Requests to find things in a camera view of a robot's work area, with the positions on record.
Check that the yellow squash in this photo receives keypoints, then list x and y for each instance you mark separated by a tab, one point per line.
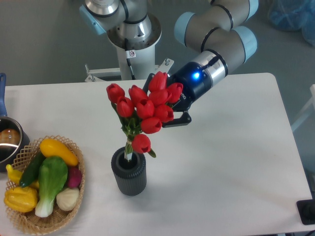
52	147

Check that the blue plastic bag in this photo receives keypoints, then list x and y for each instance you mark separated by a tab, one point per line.
294	15

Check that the woven wicker basket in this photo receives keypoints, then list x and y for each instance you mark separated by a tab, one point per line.
28	222

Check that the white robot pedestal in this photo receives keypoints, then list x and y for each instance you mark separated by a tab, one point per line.
136	51

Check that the green bok choy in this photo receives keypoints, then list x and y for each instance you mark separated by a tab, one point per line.
52	177

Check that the dark grey ribbed vase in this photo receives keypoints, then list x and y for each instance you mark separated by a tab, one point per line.
130	175

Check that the blue handled metal pot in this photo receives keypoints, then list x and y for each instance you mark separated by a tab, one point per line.
12	136

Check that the dark green cucumber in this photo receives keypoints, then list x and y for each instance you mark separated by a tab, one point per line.
31	172

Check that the small yellow gourd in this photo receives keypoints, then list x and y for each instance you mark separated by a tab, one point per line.
15	176

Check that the yellow bell pepper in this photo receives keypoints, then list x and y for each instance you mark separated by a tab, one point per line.
21	199

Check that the white garlic bulb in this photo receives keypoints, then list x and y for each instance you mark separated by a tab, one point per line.
67	199

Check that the black device at edge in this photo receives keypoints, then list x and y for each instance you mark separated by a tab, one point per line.
306	209

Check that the red radish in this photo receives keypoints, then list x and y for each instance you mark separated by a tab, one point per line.
74	177

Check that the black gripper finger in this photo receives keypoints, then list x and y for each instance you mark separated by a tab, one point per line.
150	84
183	120

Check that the red tulip bouquet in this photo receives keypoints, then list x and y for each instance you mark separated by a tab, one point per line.
143	113

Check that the white frame at right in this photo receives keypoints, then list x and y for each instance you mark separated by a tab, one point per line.
305	111

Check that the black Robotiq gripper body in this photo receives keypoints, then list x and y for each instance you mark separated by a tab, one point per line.
195	84

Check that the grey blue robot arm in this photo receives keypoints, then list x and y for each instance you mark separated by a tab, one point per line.
218	35

